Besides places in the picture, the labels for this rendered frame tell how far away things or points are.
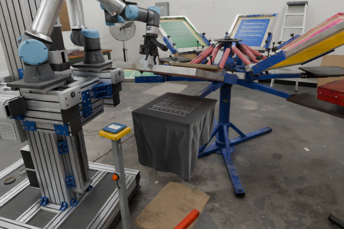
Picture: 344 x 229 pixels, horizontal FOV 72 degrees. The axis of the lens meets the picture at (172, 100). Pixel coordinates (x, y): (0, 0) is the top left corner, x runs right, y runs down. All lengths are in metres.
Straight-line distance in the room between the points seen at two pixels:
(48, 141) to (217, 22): 5.08
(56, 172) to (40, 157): 0.16
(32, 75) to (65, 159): 0.74
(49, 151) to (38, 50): 0.85
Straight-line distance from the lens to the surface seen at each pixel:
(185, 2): 6.51
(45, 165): 1.97
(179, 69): 1.26
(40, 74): 1.39
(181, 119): 1.46
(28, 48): 1.23
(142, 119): 1.60
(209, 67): 1.80
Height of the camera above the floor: 1.56
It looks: 20 degrees down
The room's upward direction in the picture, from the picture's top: 2 degrees counter-clockwise
